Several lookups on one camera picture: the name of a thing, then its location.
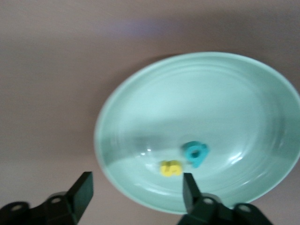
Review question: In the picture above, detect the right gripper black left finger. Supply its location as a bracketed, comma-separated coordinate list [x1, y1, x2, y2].
[0, 172, 95, 225]

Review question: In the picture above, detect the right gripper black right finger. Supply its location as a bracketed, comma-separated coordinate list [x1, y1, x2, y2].
[178, 172, 271, 225]

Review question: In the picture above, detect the teal foam letter b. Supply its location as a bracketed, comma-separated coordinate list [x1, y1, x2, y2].
[182, 141, 209, 168]

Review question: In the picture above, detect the yellow foam letter s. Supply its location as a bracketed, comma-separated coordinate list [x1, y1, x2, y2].
[159, 160, 183, 177]

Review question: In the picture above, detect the light green plate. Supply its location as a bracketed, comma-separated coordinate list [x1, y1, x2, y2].
[93, 52, 300, 215]

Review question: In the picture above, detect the brown table cover sheet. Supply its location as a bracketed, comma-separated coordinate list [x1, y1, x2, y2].
[0, 0, 300, 225]

